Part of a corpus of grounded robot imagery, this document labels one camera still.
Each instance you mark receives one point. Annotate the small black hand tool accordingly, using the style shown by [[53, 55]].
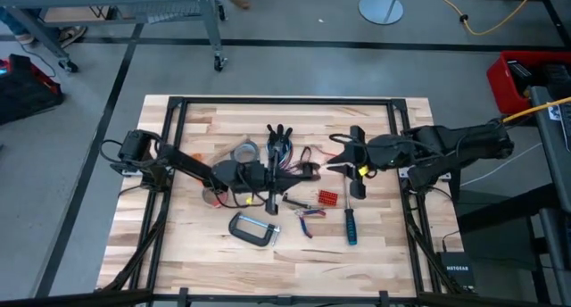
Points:
[[296, 202]]

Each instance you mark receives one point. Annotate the red screw bit box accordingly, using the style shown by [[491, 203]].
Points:
[[328, 198]]

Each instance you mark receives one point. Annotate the round grey stand base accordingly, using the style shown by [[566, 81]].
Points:
[[374, 10]]

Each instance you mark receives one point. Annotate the black C-clamp silver screw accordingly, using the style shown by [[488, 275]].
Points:
[[243, 235]]

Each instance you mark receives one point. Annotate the black Netgear network switch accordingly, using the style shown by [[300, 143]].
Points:
[[457, 271]]

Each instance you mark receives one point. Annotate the red plastic bin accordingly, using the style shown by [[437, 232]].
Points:
[[499, 81]]

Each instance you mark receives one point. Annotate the black table frame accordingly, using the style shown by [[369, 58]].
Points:
[[285, 100]]

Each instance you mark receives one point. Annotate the grey desk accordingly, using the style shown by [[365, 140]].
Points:
[[557, 186]]

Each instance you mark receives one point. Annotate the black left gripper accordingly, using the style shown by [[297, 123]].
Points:
[[256, 177]]

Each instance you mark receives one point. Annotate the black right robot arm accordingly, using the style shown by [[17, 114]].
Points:
[[464, 142]]

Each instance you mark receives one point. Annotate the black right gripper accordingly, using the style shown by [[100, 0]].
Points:
[[388, 153]]

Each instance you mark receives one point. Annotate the black storage crate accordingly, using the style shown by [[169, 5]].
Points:
[[27, 93]]

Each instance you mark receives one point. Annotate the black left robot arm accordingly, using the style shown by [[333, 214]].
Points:
[[187, 164]]

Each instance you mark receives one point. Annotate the grey duct tape roll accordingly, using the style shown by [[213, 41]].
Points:
[[234, 153]]

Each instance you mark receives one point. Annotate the white cardboard box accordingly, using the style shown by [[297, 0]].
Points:
[[206, 195]]

